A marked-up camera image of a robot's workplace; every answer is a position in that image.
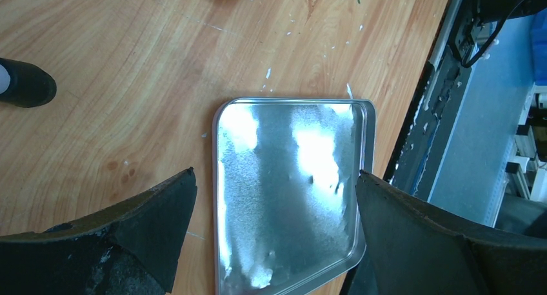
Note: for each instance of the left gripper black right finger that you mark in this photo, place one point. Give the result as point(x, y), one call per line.
point(418, 248)

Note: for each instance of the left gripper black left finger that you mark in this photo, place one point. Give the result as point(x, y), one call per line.
point(132, 247)

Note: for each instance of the silver tin lid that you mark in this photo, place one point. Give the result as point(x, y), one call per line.
point(285, 210)

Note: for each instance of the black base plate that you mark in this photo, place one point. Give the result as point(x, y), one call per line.
point(424, 137)

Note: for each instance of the grey tripod stand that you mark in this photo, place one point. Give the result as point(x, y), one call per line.
point(25, 85)

